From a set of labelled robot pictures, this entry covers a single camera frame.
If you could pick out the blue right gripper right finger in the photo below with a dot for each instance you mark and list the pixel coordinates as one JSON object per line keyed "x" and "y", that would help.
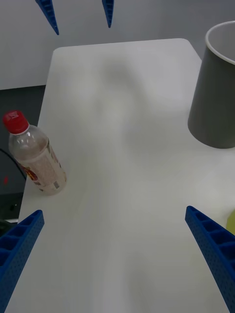
{"x": 215, "y": 252}

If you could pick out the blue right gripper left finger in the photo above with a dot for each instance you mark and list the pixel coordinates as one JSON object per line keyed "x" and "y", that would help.
{"x": 17, "y": 252}

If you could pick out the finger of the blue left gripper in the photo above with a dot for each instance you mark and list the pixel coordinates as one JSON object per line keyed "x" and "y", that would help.
{"x": 49, "y": 12}
{"x": 108, "y": 11}

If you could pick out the red-capped clear plastic bottle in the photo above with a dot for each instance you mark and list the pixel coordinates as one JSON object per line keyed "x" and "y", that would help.
{"x": 41, "y": 163}

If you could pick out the yellow-green plastic bin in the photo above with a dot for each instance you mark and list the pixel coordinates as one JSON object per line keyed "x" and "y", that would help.
{"x": 232, "y": 223}

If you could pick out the grey plastic bin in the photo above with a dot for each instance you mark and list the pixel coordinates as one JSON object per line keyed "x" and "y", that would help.
{"x": 215, "y": 110}

